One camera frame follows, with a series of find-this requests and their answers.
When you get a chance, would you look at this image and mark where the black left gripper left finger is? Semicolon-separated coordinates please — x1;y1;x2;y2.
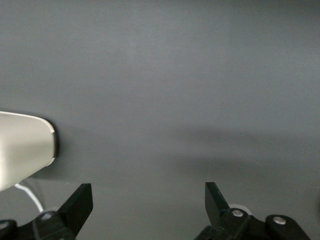
32;183;94;240

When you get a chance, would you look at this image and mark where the white countertop appliance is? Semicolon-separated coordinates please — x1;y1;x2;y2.
0;110;60;192

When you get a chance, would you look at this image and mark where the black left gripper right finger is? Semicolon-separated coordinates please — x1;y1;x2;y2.
196;181;266;240

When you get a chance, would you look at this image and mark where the white power plug cable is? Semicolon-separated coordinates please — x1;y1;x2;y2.
14;183;45;213

